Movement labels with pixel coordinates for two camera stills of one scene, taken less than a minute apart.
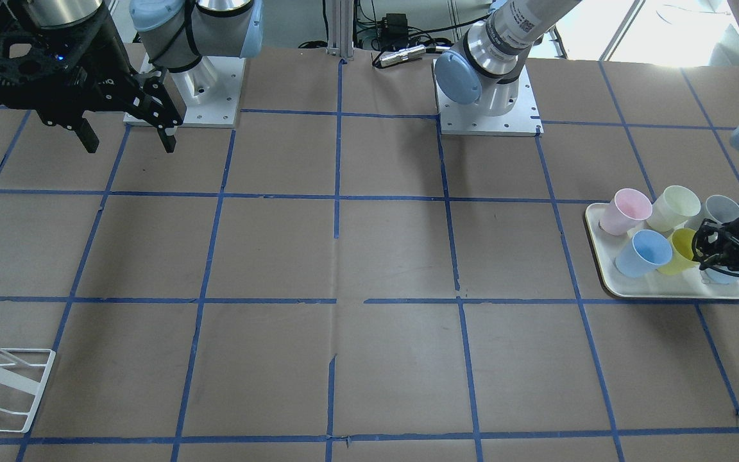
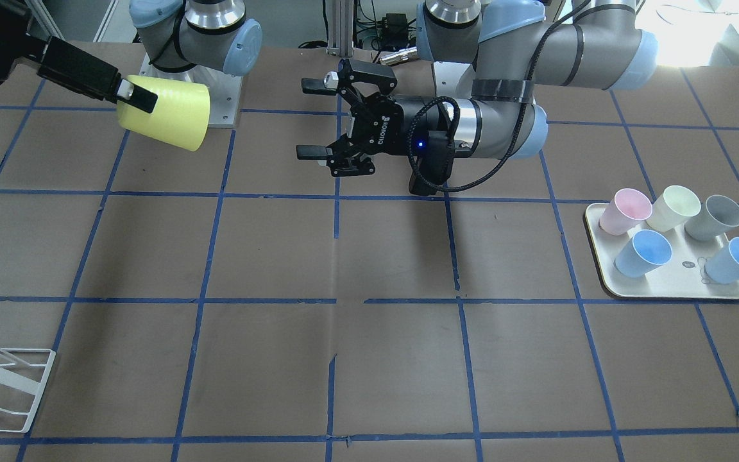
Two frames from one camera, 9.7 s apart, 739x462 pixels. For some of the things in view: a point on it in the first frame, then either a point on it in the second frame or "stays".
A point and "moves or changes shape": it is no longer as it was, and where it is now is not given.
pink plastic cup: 622,213 stays
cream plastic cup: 673,206 stays
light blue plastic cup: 648,250 stays
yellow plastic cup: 678,257 moves or changes shape
